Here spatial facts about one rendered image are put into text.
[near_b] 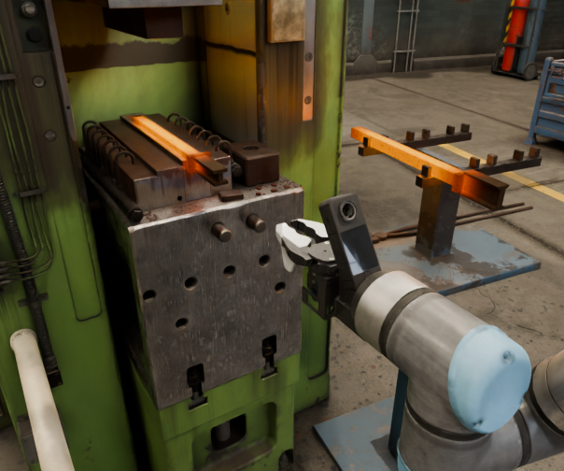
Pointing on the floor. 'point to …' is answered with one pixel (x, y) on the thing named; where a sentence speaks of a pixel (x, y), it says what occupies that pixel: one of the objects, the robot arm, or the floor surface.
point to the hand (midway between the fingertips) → (289, 222)
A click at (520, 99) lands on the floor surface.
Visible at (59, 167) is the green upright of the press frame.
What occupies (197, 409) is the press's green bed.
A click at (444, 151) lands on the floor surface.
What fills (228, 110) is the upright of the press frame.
